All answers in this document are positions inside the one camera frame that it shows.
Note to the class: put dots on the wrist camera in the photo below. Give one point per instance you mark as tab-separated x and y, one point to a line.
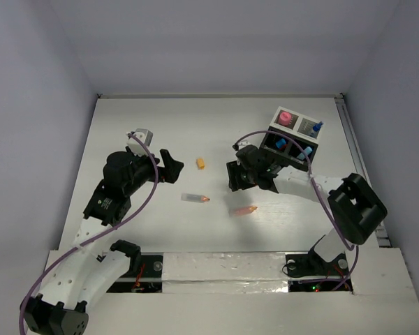
240	145
144	136

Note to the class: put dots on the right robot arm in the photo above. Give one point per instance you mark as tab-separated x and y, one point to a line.
352	206

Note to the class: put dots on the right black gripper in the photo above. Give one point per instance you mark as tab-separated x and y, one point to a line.
234	169

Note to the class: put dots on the black and white organizer box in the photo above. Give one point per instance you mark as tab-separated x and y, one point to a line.
297	137

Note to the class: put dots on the clear blue cap bottle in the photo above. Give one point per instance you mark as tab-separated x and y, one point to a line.
316	129

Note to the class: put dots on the aluminium rail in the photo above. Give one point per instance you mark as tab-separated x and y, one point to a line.
381	233

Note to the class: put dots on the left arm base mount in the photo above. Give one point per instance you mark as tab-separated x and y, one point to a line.
147	279

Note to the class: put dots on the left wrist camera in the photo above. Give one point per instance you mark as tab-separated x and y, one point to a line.
144	136

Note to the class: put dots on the pink cap marker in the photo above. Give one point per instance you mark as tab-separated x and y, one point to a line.
285	118

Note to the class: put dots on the light blue marker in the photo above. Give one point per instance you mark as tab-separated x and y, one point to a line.
305	153

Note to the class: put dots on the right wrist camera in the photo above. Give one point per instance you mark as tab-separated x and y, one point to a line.
240	145

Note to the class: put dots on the red orange marker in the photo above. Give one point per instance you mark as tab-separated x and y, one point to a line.
242	211

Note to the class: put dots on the orange tip clear marker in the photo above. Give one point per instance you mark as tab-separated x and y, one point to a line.
194	198

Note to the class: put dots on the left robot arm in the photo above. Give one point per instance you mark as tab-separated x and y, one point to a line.
60	300

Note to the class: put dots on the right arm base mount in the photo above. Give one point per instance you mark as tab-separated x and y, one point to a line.
317	275

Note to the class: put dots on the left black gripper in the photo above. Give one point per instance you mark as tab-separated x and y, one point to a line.
165	165

